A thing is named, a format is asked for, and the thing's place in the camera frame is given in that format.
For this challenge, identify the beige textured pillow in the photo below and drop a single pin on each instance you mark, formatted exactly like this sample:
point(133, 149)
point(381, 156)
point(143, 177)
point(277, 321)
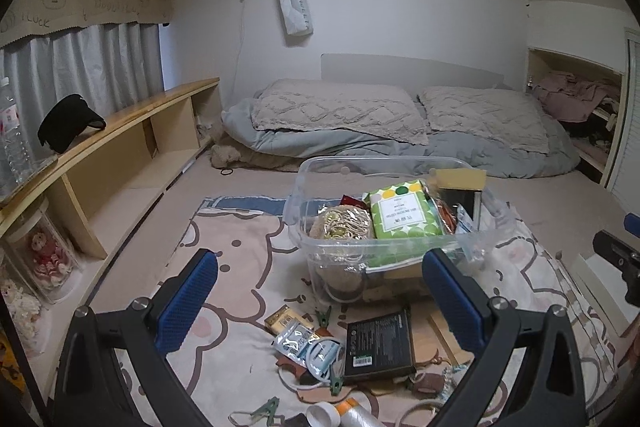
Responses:
point(340, 112)
point(485, 117)

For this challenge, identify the yellowish translucent phone case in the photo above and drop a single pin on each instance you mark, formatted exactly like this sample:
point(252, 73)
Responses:
point(460, 179)

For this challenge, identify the fuzzy beige headband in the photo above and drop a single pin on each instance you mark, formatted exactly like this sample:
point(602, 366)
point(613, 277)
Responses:
point(340, 222)

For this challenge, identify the black visor cap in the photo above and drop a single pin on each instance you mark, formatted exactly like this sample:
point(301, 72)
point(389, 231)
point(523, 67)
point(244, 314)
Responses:
point(70, 122)

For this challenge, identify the printed curtain valance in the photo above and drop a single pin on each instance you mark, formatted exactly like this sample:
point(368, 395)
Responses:
point(85, 2)

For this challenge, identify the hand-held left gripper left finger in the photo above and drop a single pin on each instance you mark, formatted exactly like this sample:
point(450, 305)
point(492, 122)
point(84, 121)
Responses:
point(192, 297)

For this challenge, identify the white bottle orange cap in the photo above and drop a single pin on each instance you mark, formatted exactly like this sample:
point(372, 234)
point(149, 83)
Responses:
point(365, 414)

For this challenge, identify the red packet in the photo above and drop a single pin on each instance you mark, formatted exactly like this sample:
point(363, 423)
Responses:
point(354, 202)

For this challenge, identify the silver sachet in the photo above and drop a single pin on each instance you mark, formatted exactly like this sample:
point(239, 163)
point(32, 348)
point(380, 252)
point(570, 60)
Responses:
point(292, 341)

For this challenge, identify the clear plastic storage box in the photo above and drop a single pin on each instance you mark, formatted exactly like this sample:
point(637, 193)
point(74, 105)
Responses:
point(305, 217)

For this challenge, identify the wooden shelf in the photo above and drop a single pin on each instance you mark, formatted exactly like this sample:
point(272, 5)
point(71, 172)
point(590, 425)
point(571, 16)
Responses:
point(125, 142)

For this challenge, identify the blue sachet packet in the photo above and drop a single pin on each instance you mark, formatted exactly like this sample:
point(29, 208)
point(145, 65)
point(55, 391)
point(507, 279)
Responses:
point(322, 357)

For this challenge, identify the gold packet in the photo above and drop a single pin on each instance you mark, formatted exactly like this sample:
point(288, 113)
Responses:
point(279, 319)

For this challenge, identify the doll display case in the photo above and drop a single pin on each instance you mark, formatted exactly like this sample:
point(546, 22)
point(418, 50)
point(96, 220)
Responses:
point(47, 257)

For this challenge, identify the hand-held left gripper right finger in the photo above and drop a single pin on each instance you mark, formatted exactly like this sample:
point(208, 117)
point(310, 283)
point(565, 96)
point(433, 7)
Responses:
point(452, 297)

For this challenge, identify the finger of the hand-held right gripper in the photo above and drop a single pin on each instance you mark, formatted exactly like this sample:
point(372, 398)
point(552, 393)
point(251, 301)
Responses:
point(612, 249)
point(632, 223)

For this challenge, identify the grey duvet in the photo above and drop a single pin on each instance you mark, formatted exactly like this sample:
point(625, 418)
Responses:
point(350, 152)

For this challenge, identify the grey curtain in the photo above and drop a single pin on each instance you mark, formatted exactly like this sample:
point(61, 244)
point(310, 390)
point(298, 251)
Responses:
point(90, 67)

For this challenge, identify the white tube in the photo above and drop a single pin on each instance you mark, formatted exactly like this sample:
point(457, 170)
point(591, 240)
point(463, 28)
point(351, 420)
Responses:
point(322, 414)

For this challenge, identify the white printed packet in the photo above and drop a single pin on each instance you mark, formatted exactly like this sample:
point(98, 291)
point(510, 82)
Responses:
point(464, 221)

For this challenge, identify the green clothespin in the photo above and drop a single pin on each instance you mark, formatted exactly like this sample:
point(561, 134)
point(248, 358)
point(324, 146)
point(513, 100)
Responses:
point(324, 316)
point(266, 408)
point(336, 379)

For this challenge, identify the pile of clothes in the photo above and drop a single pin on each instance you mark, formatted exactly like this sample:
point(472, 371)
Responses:
point(575, 97)

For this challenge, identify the white louvre door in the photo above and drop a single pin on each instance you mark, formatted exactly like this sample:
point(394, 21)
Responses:
point(630, 132)

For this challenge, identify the bag of rubber bands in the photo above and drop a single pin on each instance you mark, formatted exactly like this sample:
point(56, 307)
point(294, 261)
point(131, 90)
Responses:
point(446, 217)

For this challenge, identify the black box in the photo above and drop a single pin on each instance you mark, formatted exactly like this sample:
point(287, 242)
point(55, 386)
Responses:
point(380, 342)

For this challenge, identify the white hanging bag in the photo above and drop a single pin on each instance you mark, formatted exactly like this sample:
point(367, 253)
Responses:
point(295, 7)

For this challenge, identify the clear water bottle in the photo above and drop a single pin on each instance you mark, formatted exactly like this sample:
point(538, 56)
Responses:
point(12, 142)

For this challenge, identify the fuzzy beige plush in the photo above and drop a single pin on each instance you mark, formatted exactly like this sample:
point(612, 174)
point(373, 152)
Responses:
point(225, 157)

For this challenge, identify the wooden closet niche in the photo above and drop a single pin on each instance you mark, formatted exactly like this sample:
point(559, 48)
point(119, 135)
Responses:
point(535, 67)

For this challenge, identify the white board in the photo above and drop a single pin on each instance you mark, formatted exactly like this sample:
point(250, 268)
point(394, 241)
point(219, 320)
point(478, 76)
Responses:
point(595, 287)

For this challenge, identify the green dotted packet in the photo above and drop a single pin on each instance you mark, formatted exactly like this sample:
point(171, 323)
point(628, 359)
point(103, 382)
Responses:
point(405, 212)

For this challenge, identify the black flat object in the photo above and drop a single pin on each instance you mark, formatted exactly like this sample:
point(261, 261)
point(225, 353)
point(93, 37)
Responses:
point(462, 204)

